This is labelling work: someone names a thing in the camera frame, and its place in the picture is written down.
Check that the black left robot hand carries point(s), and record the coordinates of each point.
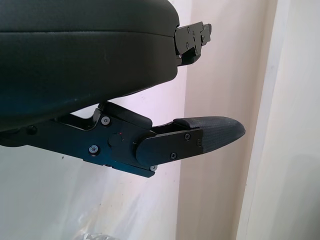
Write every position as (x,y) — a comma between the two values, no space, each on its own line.
(75,62)

